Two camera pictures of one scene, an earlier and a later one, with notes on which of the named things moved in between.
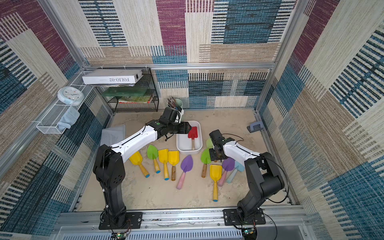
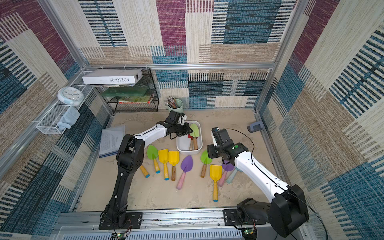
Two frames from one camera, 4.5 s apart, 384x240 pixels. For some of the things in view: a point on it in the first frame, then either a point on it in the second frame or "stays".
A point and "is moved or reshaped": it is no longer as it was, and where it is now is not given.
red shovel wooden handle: x=193 y=134 stays
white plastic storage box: x=184 y=143 stays
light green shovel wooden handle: x=209 y=143 is moved or reshaped
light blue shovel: x=238 y=167 stays
